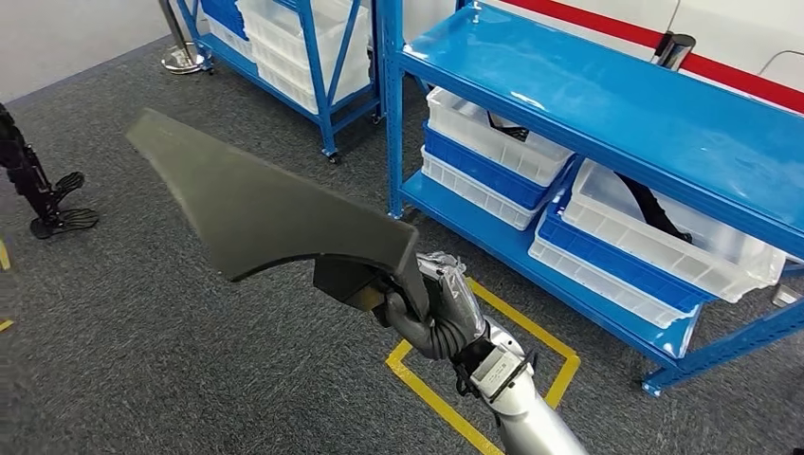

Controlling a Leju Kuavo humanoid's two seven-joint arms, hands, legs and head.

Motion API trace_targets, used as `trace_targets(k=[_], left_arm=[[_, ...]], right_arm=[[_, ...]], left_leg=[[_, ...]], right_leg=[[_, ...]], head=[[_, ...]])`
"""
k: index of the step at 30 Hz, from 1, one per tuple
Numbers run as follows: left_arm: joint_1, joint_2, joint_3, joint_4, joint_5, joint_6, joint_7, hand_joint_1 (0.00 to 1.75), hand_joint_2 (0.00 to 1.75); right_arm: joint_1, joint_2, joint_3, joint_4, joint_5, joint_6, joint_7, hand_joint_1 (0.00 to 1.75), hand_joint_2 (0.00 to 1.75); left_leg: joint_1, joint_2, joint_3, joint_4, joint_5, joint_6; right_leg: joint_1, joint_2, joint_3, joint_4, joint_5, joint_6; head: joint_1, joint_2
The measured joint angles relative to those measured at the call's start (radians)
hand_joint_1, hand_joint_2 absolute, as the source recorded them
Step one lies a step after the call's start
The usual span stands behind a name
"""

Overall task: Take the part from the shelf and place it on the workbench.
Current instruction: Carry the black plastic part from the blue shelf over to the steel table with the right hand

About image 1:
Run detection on yellow floor tape square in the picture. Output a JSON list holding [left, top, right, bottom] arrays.
[[0, 239, 15, 334]]

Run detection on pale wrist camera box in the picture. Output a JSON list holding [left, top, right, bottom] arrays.
[[469, 341, 535, 403]]

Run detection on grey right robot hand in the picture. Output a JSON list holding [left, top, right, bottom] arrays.
[[383, 250, 486, 341]]

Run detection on black humanoid robot legs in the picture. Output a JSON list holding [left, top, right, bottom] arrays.
[[0, 103, 101, 241]]

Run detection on red barrier belt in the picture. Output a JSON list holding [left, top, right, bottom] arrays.
[[681, 53, 804, 116], [502, 0, 660, 50]]

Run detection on metal floor plate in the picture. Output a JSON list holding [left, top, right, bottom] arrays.
[[771, 282, 804, 309]]

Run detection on white car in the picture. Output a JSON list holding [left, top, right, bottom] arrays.
[[401, 0, 804, 118]]

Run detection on black plastic bracket panel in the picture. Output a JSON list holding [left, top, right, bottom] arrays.
[[125, 107, 431, 321]]

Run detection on chrome stanchion post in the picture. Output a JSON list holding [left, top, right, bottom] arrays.
[[649, 31, 697, 71], [156, 0, 211, 75]]

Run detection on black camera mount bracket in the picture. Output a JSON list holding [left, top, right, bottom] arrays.
[[450, 337, 540, 407]]

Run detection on white plastic crate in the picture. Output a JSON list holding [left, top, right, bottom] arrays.
[[527, 235, 702, 330], [426, 86, 576, 189], [419, 147, 548, 232], [247, 34, 372, 86], [560, 157, 788, 304], [256, 59, 372, 116], [204, 13, 260, 64], [237, 0, 372, 51]]

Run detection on black curved plastic part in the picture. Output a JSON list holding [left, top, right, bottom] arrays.
[[486, 111, 530, 142], [613, 173, 694, 245]]

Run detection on blue metal shelf rack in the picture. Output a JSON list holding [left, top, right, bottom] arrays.
[[174, 0, 386, 166], [376, 0, 804, 398]]

